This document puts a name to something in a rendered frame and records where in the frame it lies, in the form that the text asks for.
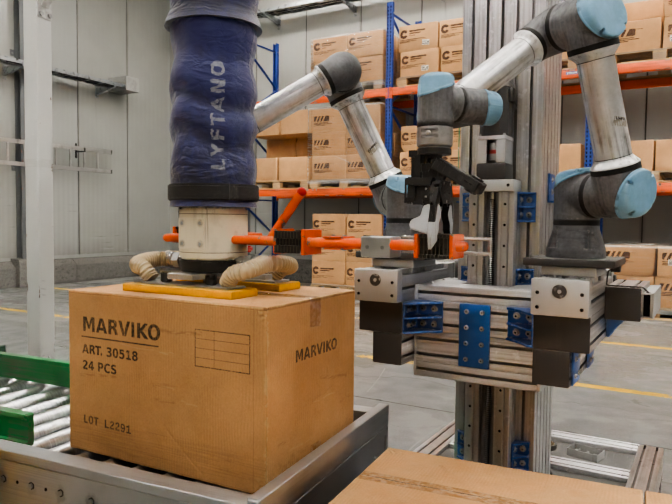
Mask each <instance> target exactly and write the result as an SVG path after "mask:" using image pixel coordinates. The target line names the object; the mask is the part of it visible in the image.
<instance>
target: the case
mask: <svg viewBox="0 0 672 504"><path fill-rule="evenodd" d="M354 329H355V290H350V289H336V288H321V287H307V286H300V288H299V289H294V290H288V291H282V292H273V291H260V290H257V296H253V297H247V298H241V299H235V300H225V299H214V298H202V297H191V296H180V295H168V294H157V293H145V292H134V291H124V290H123V284H116V285H106V286H97V287H88V288H79V289H70V290H69V359H70V446H71V447H73V448H77V449H81V450H85V451H88V452H92V453H96V454H100V455H104V456H107V457H111V458H115V459H119V460H123V461H126V462H130V463H134V464H138V465H142V466H146V467H149V468H153V469H157V470H161V471H165V472H168V473H172V474H176V475H180V476H184V477H187V478H191V479H195V480H199V481H203V482H207V483H210V484H214V485H218V486H222V487H226V488H229V489H233V490H237V491H241V492H245V493H249V494H253V493H255V492H256V491H258V490H259V489H260V488H262V487H263V486H265V485H266V484H267V483H269V482H270V481H272V480H273V479H274V478H276V477H277V476H279V475H280V474H281V473H283V472H284V471H286V470H287V469H288V468H290V467H291V466H292V465H294V464H295V463H297V462H298V461H299V460H301V459H302V458H304V457H305V456H306V455H308V454H309V453H311V452H312V451H313V450H315V449H316V448H318V447H319V446H320V445H322V444H323V443H325V442H326V441H327V440H329V439H330V438H332V437H333V436H334V435H336V434H337V433H339V432H340V431H341V430H343V429H344V428H345V427H347V426H348V425H350V424H351V423H352V422H353V410H354Z"/></svg>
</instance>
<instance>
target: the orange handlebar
mask: <svg viewBox="0 0 672 504"><path fill-rule="evenodd" d="M163 240H164V241H166V242H179V233H167V234H164V235H163ZM231 241H232V243H233V244H240V245H269V246H273V236H262V233H255V232H248V235H244V236H237V235H234V236H233V237H232V238H231ZM306 245H307V247H325V248H323V250H332V251H335V250H342V251H346V250H350V249H361V238H355V236H347V235H342V236H336V235H331V236H323V237H317V238H311V237H308V238H307V240H306ZM389 246H390V248H391V250H410V251H414V240H408V239H399V240H391V242H390V244H389ZM468 248H469V244H468V243H467V242H465V241H457V242H456V244H455V250H456V252H465V251H467V250H468Z"/></svg>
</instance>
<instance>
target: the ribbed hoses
mask: <svg viewBox="0 0 672 504"><path fill-rule="evenodd" d="M167 256H168V255H167ZM167 256H166V251H165V252H163V251H161V252H159V251H157V252H156V251H154V252H145V253H142V254H139V255H136V256H134V257H133V258H132V259H131V260H130V262H129V266H130V269H131V271H132V272H134V273H136V274H138V275H139V276H140V277H141V279H143V281H150V280H151V279H152V280H154V279H156V278H157V277H158V275H159V274H158V273H157V271H155V268H153V267H157V266H158V267H159V266H161V267H162V266H164V267H165V266H167V262H166V257H167ZM167 267H168V266H167ZM297 270H298V262H297V261H296V259H294V258H292V257H290V256H282V255H276V256H275V255H273V256H271V255H270V256H269V257H268V256H267V255H266V256H260V257H259V256H258V257H256V258H255V259H252V260H249V261H247V262H244V263H243V264H242V263H240V264H236V265H232V266H231V267H228V268H227V270H225V271H224V272H223V275H222V277H221V278H220V280H219V283H220V285H221V286H222V287H236V286H237V284H238V282H240V281H242V280H243V281H245V280H246V279H248V280H249V279H250V278H254V277H257V276H260V275H262V274H265V273H267V274H272V280H282V279H283V278H284V277H285V276H286V275H291V274H293V273H295V272H296V271H297ZM268 272H269V273H268Z"/></svg>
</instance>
